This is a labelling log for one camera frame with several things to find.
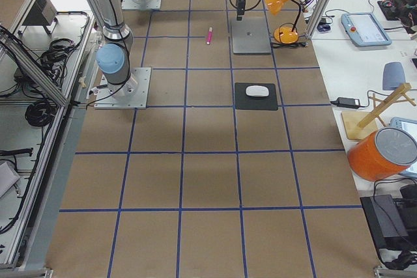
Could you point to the pink highlighter pen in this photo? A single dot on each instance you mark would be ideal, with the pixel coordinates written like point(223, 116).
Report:
point(209, 36)

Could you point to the white computer mouse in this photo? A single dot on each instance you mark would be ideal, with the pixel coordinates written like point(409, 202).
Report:
point(257, 91)

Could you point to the black mousepad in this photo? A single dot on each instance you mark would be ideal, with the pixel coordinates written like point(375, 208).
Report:
point(244, 102)

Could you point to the grey closed laptop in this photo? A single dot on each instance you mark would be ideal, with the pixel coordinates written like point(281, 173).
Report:
point(250, 36)

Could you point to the orange desk lamp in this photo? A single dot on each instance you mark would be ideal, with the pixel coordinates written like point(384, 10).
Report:
point(287, 33)

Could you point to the blue teach pendant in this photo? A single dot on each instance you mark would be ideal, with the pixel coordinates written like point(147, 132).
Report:
point(364, 30)

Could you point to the black power adapter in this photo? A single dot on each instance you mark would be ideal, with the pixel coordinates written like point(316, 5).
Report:
point(348, 102)

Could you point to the wooden stand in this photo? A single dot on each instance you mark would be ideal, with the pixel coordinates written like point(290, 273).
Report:
point(360, 124)

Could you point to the orange bucket grey lid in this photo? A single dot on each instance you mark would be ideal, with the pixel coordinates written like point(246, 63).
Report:
point(383, 153)

